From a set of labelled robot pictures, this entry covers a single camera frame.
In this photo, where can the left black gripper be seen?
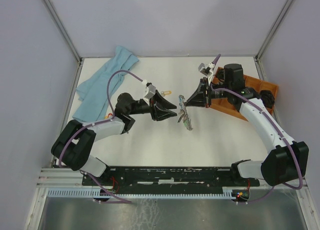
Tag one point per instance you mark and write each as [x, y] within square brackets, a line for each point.
[158, 114]

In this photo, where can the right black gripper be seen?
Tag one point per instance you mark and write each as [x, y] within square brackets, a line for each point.
[200, 98]

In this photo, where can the large keyring with blue handle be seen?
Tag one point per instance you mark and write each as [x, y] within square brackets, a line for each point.
[183, 114]

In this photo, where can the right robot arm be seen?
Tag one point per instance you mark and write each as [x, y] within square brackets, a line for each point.
[286, 159]

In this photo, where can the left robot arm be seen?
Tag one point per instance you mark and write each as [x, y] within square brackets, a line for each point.
[75, 142]

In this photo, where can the yellow tagged key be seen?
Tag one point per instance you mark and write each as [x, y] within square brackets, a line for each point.
[164, 93]

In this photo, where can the light blue cloth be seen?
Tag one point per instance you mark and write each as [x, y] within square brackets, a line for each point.
[93, 92]

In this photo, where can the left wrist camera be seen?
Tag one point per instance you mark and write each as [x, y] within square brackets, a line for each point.
[150, 89]

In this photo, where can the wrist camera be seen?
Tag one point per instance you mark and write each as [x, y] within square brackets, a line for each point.
[150, 89]
[208, 71]

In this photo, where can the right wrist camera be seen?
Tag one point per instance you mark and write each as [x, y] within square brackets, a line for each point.
[208, 71]

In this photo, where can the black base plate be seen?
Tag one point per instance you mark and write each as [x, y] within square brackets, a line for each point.
[214, 176]

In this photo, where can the aluminium frame rail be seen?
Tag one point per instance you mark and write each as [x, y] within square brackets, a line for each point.
[59, 178]

